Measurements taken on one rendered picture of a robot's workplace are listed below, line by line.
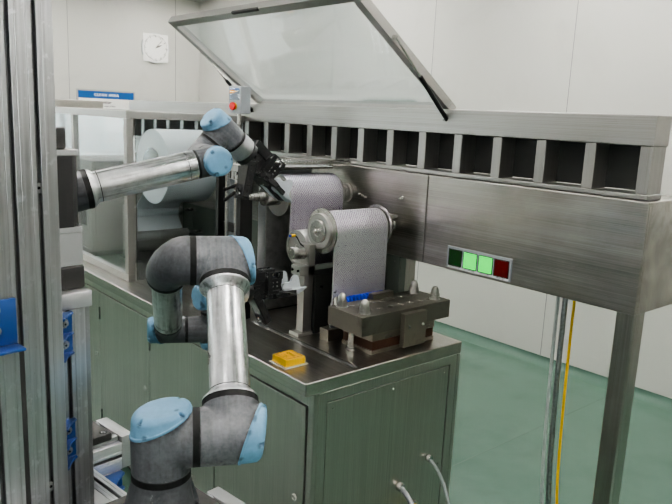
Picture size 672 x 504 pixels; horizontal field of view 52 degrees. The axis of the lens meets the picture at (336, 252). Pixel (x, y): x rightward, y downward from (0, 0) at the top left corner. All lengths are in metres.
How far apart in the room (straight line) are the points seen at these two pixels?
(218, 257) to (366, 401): 0.74
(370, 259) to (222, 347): 0.95
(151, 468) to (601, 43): 3.89
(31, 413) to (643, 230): 1.47
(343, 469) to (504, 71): 3.50
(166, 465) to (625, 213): 1.28
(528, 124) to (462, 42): 3.25
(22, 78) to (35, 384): 0.55
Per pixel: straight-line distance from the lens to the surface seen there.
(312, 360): 2.07
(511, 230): 2.12
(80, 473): 1.60
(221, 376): 1.45
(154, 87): 8.00
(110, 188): 1.72
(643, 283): 1.96
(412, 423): 2.28
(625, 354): 2.17
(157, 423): 1.36
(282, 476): 2.16
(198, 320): 1.96
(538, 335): 4.97
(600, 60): 4.66
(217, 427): 1.38
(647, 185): 1.91
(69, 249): 1.46
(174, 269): 1.59
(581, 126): 2.00
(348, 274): 2.25
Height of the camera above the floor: 1.62
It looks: 11 degrees down
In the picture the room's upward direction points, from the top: 3 degrees clockwise
